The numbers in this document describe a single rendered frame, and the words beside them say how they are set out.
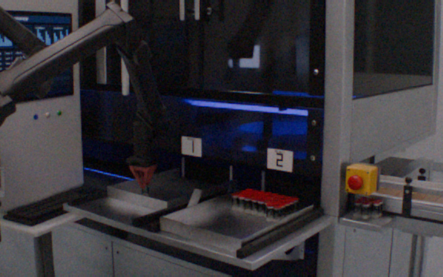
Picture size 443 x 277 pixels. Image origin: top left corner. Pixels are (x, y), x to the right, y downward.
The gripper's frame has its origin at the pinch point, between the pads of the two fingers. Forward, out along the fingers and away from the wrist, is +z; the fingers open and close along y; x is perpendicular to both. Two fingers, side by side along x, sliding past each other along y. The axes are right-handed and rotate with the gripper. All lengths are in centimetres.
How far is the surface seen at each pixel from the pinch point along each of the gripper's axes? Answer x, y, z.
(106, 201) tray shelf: 8.7, -8.4, 4.4
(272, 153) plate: -38.0, 10.0, -11.5
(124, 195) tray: 3.4, -6.0, 2.4
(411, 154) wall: -63, 478, 86
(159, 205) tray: -10.8, -9.7, 2.4
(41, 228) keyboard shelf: 25.3, -20.7, 12.0
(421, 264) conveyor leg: -84, 13, 18
